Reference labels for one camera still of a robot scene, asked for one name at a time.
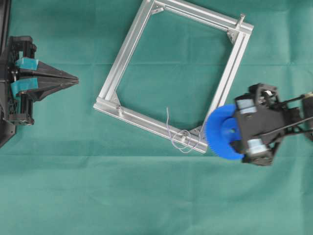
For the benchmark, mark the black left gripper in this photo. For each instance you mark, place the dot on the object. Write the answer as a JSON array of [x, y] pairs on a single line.
[[21, 85]]

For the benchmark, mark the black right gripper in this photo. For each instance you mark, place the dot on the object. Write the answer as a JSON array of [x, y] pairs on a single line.
[[258, 124]]

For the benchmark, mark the blue plastic gear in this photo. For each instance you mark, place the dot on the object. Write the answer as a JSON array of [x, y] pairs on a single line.
[[221, 129]]

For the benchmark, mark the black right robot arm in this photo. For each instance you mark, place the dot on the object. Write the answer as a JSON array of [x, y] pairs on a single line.
[[298, 112]]

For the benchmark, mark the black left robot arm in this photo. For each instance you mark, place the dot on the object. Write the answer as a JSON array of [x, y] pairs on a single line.
[[7, 131]]

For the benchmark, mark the near corner steel shaft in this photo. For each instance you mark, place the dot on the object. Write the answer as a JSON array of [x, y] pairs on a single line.
[[184, 136]]

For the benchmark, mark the corner steel shaft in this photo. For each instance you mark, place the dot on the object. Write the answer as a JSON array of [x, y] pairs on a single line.
[[240, 21], [184, 136], [120, 110]]

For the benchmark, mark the left corner steel shaft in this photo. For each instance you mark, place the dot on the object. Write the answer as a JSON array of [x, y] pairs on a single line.
[[120, 110]]

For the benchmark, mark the far corner steel shaft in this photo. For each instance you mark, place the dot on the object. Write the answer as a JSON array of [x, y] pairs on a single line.
[[240, 21]]

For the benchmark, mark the green table cloth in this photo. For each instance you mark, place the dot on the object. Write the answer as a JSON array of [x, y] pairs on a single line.
[[77, 171]]

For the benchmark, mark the square aluminium extrusion frame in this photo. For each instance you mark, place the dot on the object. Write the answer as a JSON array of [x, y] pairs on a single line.
[[107, 100]]

